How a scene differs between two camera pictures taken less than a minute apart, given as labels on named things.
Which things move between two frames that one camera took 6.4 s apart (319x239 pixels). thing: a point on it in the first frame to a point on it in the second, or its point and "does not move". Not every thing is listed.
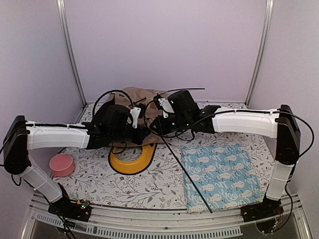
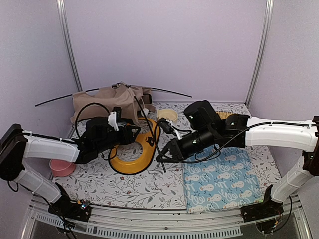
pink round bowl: x=62 y=165 does not move
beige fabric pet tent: x=144 y=97 to x=129 y=98
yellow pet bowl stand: x=135 y=167 does not move
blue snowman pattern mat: x=224 y=175 does not move
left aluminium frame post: x=64 y=27 does not move
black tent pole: x=186 y=173 to x=138 y=100
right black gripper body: x=161 y=123 to x=174 y=149
